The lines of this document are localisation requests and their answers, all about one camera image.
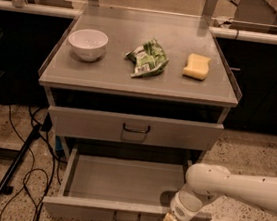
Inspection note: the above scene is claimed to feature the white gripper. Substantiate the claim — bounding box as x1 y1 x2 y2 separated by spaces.
162 188 213 221

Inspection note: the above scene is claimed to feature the grey drawer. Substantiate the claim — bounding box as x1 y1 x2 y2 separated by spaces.
49 106 223 151
40 141 220 221

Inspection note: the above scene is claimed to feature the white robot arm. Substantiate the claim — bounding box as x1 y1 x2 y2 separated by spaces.
162 163 277 221

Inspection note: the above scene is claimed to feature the grey drawer cabinet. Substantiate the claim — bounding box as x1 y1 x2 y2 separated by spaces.
39 7 241 164

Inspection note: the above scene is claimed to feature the yellow sponge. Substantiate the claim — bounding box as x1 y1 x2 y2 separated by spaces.
182 54 210 80

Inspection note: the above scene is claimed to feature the green chip bag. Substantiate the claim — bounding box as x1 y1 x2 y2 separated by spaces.
126 39 169 78

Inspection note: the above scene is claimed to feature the black metal stand leg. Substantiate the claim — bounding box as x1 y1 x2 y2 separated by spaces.
0 111 42 195

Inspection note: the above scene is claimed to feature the white ceramic bowl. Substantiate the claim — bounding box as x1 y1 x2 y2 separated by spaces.
67 29 109 62

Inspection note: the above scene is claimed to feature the black floor cable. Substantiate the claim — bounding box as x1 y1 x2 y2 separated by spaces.
0 103 72 221

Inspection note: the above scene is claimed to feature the white horizontal rail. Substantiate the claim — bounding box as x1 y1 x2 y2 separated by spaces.
0 0 277 45

